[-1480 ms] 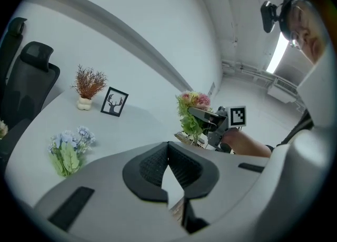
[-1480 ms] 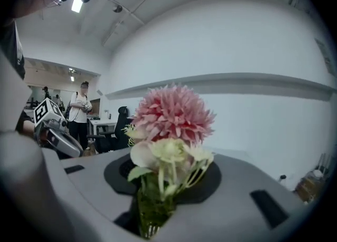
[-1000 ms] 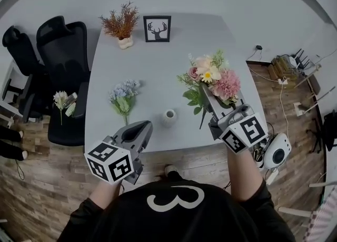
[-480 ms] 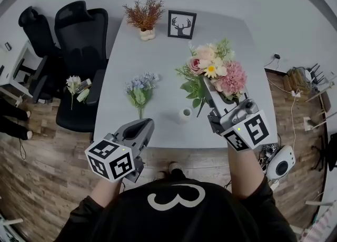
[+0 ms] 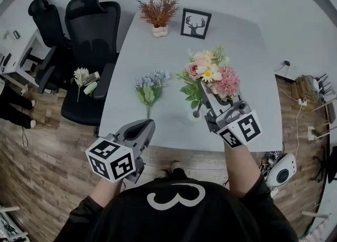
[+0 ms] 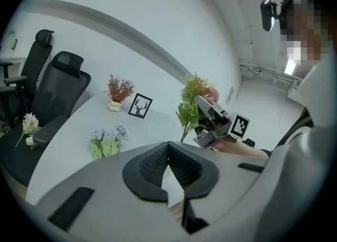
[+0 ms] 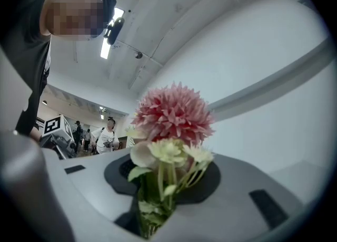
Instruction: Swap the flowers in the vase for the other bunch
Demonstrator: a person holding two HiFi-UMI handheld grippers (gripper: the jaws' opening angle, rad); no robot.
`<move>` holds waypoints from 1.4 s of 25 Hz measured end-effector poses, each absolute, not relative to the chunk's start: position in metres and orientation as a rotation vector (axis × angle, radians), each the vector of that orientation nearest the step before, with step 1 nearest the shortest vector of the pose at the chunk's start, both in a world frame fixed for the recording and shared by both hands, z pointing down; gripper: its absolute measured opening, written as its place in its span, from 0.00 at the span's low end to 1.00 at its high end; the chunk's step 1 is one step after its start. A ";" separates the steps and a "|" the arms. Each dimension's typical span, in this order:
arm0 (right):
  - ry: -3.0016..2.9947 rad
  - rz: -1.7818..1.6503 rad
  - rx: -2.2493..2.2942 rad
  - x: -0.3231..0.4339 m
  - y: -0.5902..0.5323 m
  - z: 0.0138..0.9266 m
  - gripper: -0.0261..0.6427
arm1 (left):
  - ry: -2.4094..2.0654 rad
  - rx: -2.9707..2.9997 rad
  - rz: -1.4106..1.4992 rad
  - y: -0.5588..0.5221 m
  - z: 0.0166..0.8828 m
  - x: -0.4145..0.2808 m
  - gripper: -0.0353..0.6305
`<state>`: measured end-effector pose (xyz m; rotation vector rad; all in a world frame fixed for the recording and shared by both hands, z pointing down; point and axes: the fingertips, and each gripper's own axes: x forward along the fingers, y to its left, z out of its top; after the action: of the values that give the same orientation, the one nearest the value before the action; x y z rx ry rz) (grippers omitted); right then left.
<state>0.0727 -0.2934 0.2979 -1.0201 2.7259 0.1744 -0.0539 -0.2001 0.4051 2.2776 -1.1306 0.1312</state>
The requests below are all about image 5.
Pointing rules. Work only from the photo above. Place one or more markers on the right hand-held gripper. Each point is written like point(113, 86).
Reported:
point(239, 127)

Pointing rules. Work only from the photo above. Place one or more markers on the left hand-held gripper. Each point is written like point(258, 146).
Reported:
point(110, 160)

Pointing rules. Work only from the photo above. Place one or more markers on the white vase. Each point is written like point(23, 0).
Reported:
point(202, 117)

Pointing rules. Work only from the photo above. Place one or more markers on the pink flower bouquet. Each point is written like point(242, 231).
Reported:
point(208, 67)

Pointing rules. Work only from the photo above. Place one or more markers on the blue flower bouquet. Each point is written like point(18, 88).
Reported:
point(150, 85)

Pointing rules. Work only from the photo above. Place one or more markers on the person's left forearm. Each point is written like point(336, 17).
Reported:
point(106, 193)

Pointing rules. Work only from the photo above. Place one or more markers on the person's right forearm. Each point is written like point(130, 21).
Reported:
point(242, 172)

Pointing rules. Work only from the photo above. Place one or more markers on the white flower sprig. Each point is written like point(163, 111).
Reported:
point(80, 76)

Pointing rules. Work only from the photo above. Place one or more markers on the person's shoe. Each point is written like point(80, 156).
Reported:
point(177, 166)

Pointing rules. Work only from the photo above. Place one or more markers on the shiny small packet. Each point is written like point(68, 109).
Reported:
point(92, 78)

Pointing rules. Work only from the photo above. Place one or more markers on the white power strip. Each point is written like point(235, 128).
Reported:
point(302, 102)

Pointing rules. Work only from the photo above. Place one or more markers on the black framed deer picture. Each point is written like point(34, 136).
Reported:
point(196, 23)

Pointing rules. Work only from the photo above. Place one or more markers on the white router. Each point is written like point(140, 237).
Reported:
point(316, 84)

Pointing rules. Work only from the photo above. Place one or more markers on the white round floor device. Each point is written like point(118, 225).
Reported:
point(283, 172)

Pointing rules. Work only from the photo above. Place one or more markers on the white floor socket box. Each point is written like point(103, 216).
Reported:
point(313, 133)

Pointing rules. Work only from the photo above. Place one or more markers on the person's black printed shirt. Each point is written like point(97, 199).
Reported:
point(179, 220)

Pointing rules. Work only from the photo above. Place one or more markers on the black router with antennas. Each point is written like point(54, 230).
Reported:
point(325, 84)

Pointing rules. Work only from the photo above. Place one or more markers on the black office chair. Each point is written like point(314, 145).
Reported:
point(47, 24)
point(92, 38)
point(329, 164)

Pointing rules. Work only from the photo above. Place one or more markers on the wooden stool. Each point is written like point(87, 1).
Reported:
point(330, 113)

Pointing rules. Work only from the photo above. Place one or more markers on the orange plant in white pot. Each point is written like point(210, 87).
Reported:
point(158, 11)

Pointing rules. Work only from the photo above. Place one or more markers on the white side desk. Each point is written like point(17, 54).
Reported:
point(34, 40)

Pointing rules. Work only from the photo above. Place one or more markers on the white metal rack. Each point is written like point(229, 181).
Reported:
point(10, 208)

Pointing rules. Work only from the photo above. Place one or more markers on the small black device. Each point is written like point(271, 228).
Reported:
point(16, 34)

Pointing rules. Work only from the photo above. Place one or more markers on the black wall power adapter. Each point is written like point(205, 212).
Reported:
point(287, 63)

